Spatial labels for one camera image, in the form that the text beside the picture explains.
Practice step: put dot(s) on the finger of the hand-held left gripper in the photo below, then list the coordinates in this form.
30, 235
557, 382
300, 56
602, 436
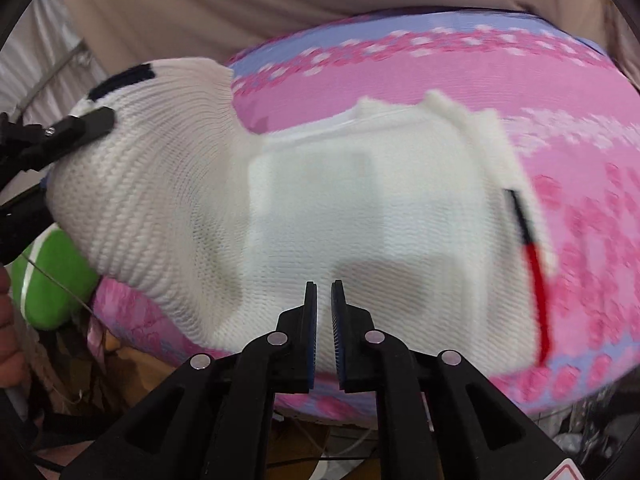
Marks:
80, 127
22, 225

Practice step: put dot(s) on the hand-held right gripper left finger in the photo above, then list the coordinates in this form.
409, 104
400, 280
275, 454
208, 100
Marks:
312, 332

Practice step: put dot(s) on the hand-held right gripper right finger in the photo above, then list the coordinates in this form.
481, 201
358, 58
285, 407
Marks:
338, 332

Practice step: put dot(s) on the white red navy knit sweater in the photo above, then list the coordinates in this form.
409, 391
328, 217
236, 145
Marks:
350, 210

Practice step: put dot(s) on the person's left hand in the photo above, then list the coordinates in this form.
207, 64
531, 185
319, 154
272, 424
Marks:
10, 355

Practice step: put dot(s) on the green round cushion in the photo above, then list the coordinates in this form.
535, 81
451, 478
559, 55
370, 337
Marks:
55, 285

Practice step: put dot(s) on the white satin curtain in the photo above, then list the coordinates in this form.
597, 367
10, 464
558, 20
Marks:
55, 50

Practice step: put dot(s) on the beige backdrop cloth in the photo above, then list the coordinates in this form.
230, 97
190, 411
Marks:
250, 0

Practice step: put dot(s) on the pink floral bed sheet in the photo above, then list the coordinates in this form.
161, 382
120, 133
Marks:
575, 135

